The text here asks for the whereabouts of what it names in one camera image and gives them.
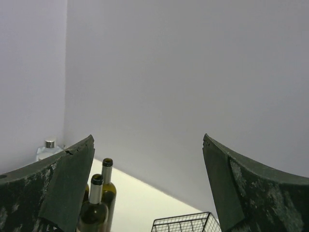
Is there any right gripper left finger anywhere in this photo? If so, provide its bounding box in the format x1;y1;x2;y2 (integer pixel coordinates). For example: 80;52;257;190
0;135;95;232

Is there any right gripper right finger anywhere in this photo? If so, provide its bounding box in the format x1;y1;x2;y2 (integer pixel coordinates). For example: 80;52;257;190
203;134;309;232

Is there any tall blue glass bottle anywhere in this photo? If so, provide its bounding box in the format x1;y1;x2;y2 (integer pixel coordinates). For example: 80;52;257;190
36;137;63;161

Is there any green bottle grey foil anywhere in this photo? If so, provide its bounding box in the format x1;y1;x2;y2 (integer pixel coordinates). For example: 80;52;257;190
76;174;108;232

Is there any rear tall green bottle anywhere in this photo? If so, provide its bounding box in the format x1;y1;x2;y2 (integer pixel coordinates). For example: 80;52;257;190
101;158;117;232

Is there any black wire wine rack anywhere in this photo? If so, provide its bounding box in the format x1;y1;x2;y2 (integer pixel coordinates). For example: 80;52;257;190
151;212;222;232

